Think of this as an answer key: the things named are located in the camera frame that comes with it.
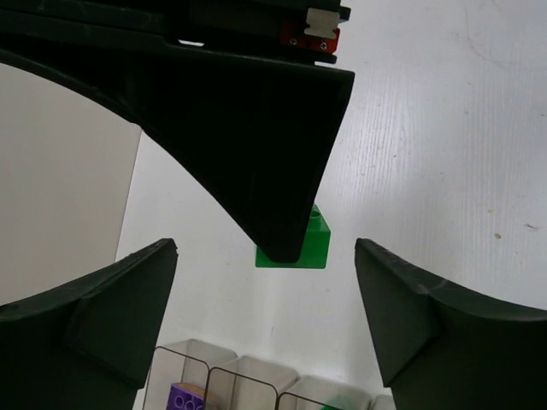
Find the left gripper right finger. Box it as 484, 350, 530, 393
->
355, 238, 546, 409

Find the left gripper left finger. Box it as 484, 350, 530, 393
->
1, 238, 178, 409

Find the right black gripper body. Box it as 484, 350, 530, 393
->
1, 1, 351, 64

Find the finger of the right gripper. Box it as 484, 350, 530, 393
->
1, 42, 355, 263

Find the purple green lego stack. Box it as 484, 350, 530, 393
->
255, 205, 331, 270

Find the clear compartment organizer tray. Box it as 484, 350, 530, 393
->
142, 339, 396, 409

